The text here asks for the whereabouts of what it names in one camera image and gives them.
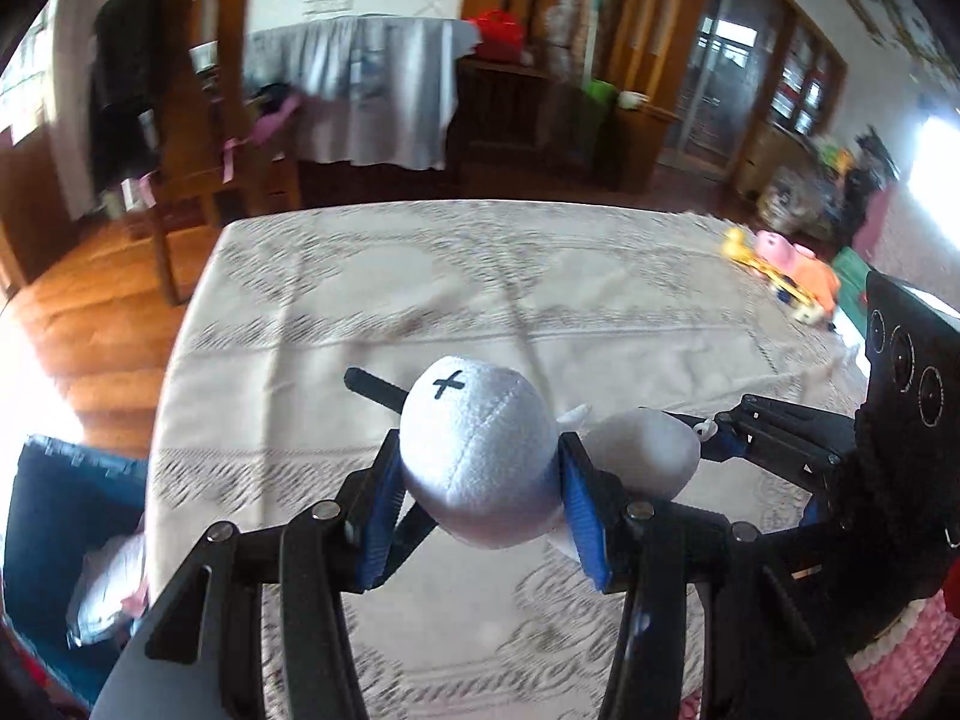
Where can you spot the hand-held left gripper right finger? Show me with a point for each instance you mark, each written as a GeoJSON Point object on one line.
{"type": "Point", "coordinates": [581, 510]}

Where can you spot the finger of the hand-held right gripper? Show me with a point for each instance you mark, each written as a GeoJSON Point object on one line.
{"type": "Point", "coordinates": [375, 388]}
{"type": "Point", "coordinates": [780, 424]}

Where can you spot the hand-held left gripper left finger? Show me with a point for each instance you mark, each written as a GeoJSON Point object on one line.
{"type": "Point", "coordinates": [379, 517]}

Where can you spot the white goose plush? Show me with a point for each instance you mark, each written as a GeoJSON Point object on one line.
{"type": "Point", "coordinates": [480, 450]}

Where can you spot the clear pink-edged plastic bag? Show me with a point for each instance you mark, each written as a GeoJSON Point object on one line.
{"type": "Point", "coordinates": [105, 585]}

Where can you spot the blue fabric container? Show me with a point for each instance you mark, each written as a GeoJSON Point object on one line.
{"type": "Point", "coordinates": [52, 495]}

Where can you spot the person's right forearm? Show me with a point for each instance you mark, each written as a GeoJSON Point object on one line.
{"type": "Point", "coordinates": [915, 664]}

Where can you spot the green cloth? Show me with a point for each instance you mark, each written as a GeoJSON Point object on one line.
{"type": "Point", "coordinates": [851, 277]}

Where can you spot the yellow duck toy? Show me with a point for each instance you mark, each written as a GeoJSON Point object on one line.
{"type": "Point", "coordinates": [739, 247]}

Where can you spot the plastic bag of toys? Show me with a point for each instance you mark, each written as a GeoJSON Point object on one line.
{"type": "Point", "coordinates": [795, 199]}

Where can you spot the black bundle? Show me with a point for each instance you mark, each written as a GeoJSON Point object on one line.
{"type": "Point", "coordinates": [870, 172]}

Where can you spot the cardboard box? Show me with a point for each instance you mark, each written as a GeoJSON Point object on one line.
{"type": "Point", "coordinates": [769, 157]}

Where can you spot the light blue draped cloth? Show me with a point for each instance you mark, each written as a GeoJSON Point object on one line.
{"type": "Point", "coordinates": [375, 90]}

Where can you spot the dark wooden side table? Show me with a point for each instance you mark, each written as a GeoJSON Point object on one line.
{"type": "Point", "coordinates": [517, 120]}

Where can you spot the wooden display cabinet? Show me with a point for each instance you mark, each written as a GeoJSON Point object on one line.
{"type": "Point", "coordinates": [806, 82]}

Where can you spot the green bin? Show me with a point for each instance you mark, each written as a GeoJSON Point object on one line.
{"type": "Point", "coordinates": [600, 116]}

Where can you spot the glass sliding door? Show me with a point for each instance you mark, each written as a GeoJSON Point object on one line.
{"type": "Point", "coordinates": [727, 67]}

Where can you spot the wooden chair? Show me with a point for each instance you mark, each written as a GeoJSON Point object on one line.
{"type": "Point", "coordinates": [232, 52]}

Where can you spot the red bag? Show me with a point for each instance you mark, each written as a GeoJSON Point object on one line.
{"type": "Point", "coordinates": [499, 34]}

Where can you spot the plastic wrapped roll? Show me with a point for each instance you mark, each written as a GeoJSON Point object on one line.
{"type": "Point", "coordinates": [555, 30]}

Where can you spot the black jacket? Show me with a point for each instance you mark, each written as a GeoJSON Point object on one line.
{"type": "Point", "coordinates": [124, 75]}

